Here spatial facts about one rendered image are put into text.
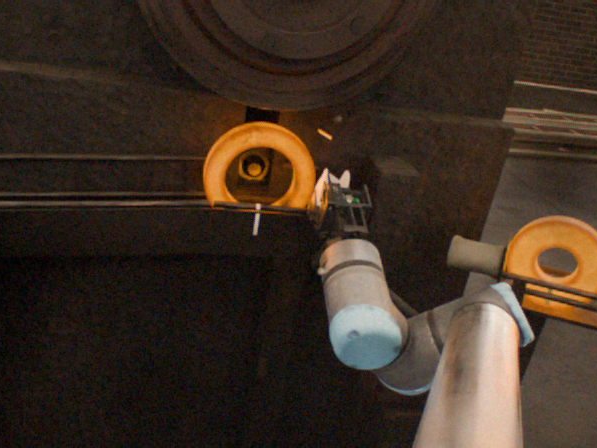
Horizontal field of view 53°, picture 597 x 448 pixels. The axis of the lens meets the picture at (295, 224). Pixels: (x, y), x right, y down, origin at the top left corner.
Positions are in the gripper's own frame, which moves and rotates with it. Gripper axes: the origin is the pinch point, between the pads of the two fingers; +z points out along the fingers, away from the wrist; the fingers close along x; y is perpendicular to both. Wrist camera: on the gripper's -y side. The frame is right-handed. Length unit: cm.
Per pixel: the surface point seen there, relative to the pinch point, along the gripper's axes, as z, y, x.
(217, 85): 0.3, 16.5, 21.2
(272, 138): -0.7, 8.6, 11.4
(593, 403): 4, -80, -104
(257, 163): 6.0, -1.9, 12.0
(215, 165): -2.5, 3.3, 20.1
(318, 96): 0.3, 16.8, 5.4
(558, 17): 577, -179, -409
